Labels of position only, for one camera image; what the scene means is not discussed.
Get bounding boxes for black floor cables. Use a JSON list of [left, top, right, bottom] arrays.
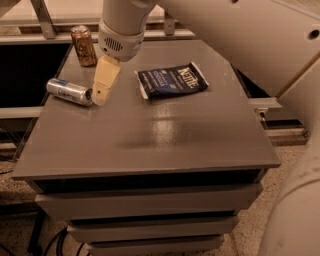
[[0, 226, 89, 256]]

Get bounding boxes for brown upright drink can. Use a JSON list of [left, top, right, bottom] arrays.
[[71, 25, 97, 67]]

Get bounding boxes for silver blue redbull can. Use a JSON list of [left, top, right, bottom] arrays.
[[46, 78, 93, 106]]

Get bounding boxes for dark blue chip bag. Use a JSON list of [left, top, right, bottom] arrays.
[[136, 62, 209, 99]]

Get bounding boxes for grey drawer cabinet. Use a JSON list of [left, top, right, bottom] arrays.
[[13, 40, 280, 256]]

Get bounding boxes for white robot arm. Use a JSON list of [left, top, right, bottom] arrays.
[[98, 0, 320, 256]]

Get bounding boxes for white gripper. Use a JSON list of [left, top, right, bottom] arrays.
[[92, 20, 145, 106]]

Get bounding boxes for metal window frame rail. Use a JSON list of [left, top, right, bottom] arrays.
[[0, 0, 198, 46]]

